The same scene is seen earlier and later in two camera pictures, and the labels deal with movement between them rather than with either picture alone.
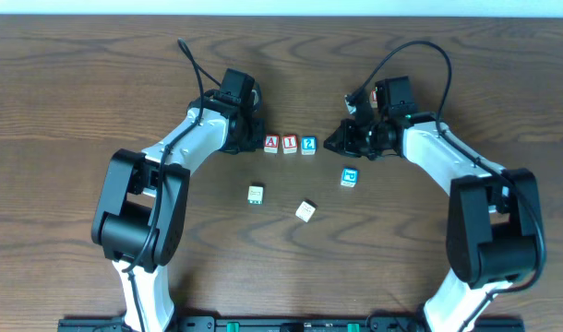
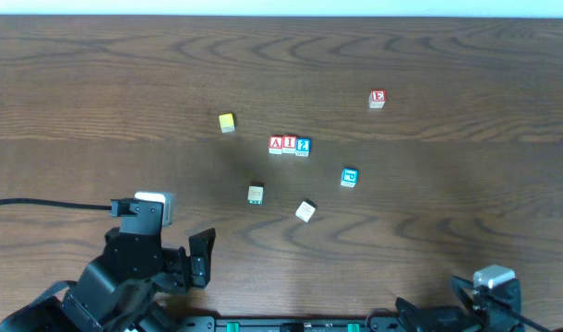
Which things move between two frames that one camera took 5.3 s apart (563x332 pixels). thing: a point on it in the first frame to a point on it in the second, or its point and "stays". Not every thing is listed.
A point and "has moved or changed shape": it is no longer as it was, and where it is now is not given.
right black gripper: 351,139 to 441,315
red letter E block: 374,99 stays
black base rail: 287,325 stays
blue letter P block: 349,177 stays
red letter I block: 290,144 stays
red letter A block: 271,143 has moved or changed shape
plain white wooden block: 306,209 stays
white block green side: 255,195 stays
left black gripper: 255,136 to 189,264
